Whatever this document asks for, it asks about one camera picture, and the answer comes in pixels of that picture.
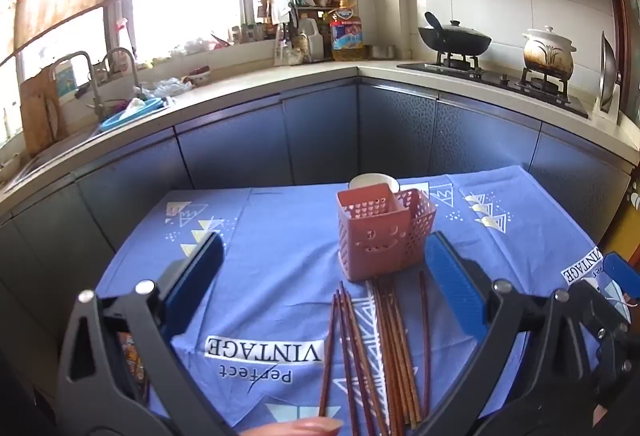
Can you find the clear plastic bag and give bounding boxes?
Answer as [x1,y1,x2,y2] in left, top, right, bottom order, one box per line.
[149,76,195,98]

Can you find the white ceramic clay pot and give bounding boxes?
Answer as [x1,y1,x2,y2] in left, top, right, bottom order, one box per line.
[522,26,578,82]

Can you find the smartphone with colourful case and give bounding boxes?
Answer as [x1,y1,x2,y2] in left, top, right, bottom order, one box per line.
[116,330,151,409]

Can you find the wooden cutting board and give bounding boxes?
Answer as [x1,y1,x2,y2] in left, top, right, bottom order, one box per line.
[19,65,68,158]

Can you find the bunch of wooden chopsticks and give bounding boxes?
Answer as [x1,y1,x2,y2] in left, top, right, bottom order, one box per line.
[318,270,432,436]

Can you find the white bowl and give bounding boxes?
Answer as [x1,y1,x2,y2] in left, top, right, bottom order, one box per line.
[348,172,400,194]

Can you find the pink plastic utensil holder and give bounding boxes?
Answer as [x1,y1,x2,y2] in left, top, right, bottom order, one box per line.
[336,183,437,284]

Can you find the blue printed tablecloth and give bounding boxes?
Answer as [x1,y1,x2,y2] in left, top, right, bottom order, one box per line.
[94,165,632,436]

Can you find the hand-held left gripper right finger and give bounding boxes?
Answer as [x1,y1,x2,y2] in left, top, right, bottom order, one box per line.
[414,231,602,436]

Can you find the yellow cooking oil bottle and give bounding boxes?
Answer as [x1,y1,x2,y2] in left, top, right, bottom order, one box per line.
[329,0,367,62]

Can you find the curved steel faucet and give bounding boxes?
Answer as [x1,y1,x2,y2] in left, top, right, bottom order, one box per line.
[102,47,146,100]

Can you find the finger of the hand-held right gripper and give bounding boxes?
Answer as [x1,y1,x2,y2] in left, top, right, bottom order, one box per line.
[570,277,632,367]
[602,252,640,304]

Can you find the row of seasoning bottles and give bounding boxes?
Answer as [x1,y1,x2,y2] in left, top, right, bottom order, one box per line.
[230,23,276,45]

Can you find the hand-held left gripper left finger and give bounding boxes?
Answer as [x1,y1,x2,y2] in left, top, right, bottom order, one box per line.
[56,231,237,436]

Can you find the white plastic jug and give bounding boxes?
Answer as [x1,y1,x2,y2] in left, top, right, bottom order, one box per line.
[295,16,327,63]

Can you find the pink top spray bottle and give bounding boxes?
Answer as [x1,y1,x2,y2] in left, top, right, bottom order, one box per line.
[115,16,132,53]

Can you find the brown wooden door frame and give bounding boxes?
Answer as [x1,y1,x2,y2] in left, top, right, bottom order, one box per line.
[590,0,640,257]

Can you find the blue plastic basin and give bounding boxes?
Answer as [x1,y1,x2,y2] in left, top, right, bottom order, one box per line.
[99,97,168,133]

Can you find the steel kitchen sink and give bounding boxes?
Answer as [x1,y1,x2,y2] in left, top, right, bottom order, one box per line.
[5,99,176,184]

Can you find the black wok with lid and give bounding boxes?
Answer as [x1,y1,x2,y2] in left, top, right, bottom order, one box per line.
[418,11,493,58]

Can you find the angular steel faucet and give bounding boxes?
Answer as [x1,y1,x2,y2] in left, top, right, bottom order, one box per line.
[52,50,108,121]

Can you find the blue printed box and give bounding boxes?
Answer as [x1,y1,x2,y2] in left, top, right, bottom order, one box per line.
[55,64,79,100]

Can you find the black gas stove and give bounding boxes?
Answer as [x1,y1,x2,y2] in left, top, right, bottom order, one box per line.
[397,52,591,119]

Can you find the small patterned bowl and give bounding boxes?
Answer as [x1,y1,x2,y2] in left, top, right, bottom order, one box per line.
[181,66,213,88]

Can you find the steel pan lid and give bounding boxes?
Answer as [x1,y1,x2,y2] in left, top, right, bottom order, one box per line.
[598,30,624,114]

